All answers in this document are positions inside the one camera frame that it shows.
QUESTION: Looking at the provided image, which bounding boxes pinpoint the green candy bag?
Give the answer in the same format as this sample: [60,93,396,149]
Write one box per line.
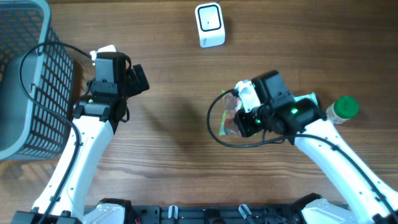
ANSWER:
[219,93,243,138]

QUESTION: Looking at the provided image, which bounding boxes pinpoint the mint green wipes pack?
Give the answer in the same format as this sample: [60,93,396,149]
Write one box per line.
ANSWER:
[294,92,318,106]

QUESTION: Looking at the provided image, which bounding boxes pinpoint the green lid jar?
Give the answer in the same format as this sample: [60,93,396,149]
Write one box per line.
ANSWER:
[326,96,359,124]

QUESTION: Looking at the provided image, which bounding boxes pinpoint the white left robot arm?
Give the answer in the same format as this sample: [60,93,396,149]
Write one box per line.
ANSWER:
[12,52,149,223]

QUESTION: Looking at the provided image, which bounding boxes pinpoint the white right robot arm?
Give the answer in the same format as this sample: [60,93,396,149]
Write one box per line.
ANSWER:
[233,70,397,223]

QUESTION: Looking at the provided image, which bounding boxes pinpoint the white barcode scanner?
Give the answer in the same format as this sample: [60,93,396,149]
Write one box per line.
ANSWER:
[195,2,226,48]

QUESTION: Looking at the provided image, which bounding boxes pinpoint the grey mesh shopping basket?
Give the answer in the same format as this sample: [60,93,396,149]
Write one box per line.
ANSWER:
[1,1,75,160]

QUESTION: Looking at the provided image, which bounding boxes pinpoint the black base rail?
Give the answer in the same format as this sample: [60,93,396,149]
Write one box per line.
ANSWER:
[83,202,351,224]

